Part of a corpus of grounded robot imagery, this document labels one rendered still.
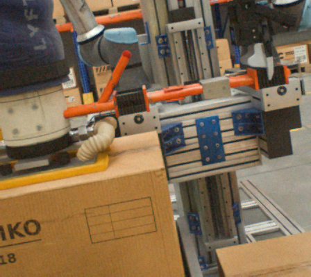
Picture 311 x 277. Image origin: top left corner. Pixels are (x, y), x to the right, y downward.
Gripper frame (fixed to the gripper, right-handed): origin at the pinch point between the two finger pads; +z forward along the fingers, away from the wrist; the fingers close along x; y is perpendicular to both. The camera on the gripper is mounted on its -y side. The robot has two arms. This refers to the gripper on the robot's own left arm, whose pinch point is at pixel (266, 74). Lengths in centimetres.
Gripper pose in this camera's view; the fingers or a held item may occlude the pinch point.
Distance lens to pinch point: 126.5
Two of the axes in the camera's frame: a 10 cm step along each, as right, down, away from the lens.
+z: 1.8, 9.7, 1.8
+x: 0.4, 1.7, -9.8
